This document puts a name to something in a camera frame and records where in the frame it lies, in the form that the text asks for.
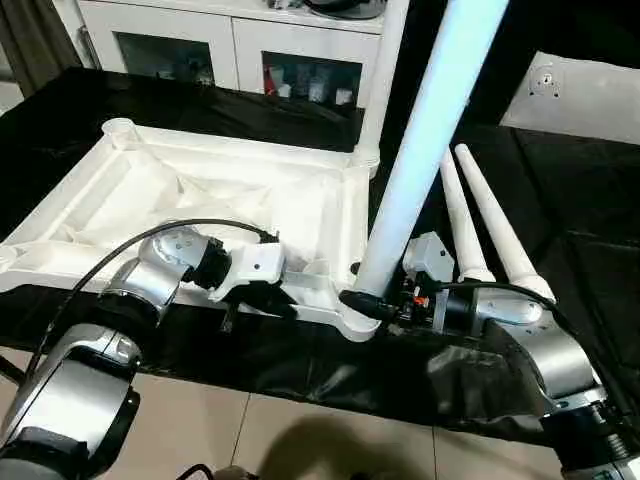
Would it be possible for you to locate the white glass-door cabinet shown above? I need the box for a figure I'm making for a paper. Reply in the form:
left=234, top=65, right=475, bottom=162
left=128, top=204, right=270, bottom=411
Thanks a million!
left=74, top=0, right=401, bottom=109

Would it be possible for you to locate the grey-brown curtain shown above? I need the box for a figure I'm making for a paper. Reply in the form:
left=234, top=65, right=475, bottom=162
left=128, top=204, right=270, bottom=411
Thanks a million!
left=0, top=0, right=96, bottom=99

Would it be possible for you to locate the white plastic table top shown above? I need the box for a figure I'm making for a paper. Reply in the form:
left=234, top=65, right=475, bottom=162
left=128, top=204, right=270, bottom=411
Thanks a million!
left=0, top=117, right=386, bottom=344

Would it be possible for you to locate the black work mat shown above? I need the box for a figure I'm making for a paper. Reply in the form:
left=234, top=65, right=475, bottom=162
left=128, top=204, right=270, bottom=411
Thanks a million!
left=0, top=67, right=640, bottom=444

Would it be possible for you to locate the dark cabinet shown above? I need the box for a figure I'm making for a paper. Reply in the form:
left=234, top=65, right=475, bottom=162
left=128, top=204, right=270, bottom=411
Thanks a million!
left=394, top=0, right=541, bottom=131

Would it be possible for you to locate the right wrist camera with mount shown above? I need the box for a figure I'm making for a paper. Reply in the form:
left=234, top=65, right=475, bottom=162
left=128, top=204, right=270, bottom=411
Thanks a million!
left=402, top=232, right=456, bottom=331

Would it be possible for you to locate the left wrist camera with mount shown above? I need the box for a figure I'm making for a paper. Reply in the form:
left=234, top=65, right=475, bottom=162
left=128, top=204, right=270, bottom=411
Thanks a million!
left=209, top=239, right=286, bottom=304

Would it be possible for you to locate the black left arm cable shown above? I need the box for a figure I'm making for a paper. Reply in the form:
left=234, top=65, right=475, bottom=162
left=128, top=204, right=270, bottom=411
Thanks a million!
left=29, top=218, right=281, bottom=374

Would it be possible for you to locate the white board with round fitting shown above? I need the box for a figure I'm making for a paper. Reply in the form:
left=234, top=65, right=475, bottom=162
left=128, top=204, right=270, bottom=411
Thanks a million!
left=499, top=49, right=640, bottom=144

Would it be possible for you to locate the grey round object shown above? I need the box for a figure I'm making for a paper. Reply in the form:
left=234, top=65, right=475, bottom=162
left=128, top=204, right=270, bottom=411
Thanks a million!
left=304, top=0, right=386, bottom=21

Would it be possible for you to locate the white plastic table leg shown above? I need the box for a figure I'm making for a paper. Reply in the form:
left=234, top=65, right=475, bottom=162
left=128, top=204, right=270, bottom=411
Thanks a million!
left=349, top=0, right=411, bottom=169
left=352, top=0, right=509, bottom=301
left=440, top=149, right=496, bottom=284
left=452, top=143, right=557, bottom=304

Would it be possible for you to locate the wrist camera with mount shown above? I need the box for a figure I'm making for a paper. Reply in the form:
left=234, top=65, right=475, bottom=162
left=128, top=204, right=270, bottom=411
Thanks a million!
left=402, top=232, right=456, bottom=331
left=209, top=239, right=286, bottom=304

